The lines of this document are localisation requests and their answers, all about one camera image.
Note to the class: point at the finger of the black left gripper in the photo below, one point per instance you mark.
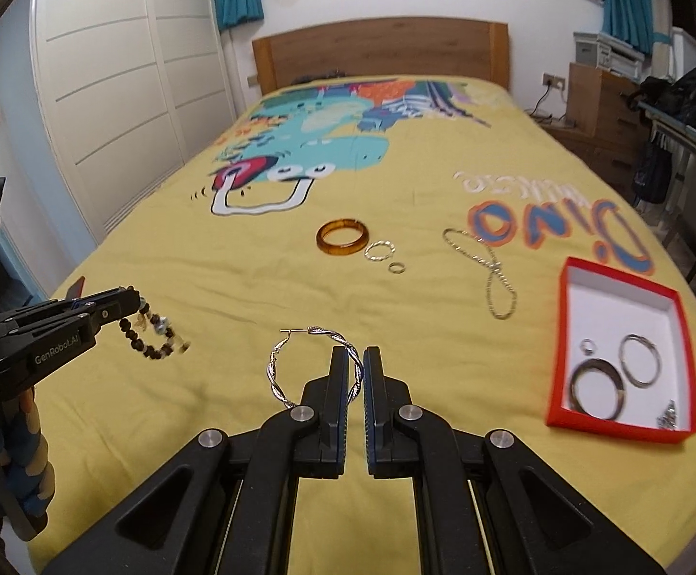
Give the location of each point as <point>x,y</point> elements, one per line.
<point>104,311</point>
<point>76,304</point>

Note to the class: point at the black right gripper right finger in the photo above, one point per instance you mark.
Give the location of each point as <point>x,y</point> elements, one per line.
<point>486,504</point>

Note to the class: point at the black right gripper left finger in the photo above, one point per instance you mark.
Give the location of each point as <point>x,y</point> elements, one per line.
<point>223,504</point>

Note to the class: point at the twisted silver hoop earring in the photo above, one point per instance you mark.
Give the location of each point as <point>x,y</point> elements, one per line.
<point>311,360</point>

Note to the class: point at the amber resin bangle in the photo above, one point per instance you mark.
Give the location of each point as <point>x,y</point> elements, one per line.
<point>342,237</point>

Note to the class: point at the red white jewelry box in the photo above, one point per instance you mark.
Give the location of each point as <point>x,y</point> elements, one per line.
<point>599,305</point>

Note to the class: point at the patterned gloved left hand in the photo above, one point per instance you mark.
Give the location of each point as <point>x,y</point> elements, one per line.
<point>26,475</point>

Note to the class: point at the dark metal bangle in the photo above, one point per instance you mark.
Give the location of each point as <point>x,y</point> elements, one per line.
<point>597,389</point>

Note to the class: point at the thin silver hoop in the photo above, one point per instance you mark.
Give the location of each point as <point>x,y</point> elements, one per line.
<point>640,360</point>

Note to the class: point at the small silver charm cluster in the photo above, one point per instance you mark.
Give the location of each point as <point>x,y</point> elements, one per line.
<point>668,420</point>

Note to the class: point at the yellow dino bedspread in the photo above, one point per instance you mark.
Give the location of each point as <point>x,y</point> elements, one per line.
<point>472,210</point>

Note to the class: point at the white wardrobe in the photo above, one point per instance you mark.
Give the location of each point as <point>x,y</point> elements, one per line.
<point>129,90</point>

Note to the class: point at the wooden headboard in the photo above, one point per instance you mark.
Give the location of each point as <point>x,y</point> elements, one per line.
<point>385,46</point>

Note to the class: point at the wooden nightstand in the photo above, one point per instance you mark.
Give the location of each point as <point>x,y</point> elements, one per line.
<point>613,160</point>

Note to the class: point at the wooden drawer chest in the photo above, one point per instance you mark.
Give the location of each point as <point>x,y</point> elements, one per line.
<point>597,106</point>

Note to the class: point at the black bag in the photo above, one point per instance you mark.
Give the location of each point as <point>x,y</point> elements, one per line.
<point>676,98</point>

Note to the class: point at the grey white printer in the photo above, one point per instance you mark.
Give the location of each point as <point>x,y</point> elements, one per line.
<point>608,53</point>

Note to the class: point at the right teal curtain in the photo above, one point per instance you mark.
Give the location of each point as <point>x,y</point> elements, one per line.
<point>626,0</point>

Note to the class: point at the wall power socket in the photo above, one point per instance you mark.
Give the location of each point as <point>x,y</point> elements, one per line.
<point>554,81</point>

